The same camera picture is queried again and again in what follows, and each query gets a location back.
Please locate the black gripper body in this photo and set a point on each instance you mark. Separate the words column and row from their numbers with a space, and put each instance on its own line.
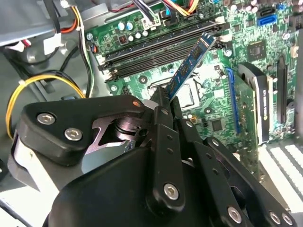
column 106, row 201

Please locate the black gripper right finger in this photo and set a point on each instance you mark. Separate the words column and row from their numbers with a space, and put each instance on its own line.
column 208, row 165

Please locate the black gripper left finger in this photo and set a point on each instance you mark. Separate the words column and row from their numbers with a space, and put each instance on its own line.
column 59, row 111

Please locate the blue RAM stick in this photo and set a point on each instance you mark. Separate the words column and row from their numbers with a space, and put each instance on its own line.
column 189, row 61

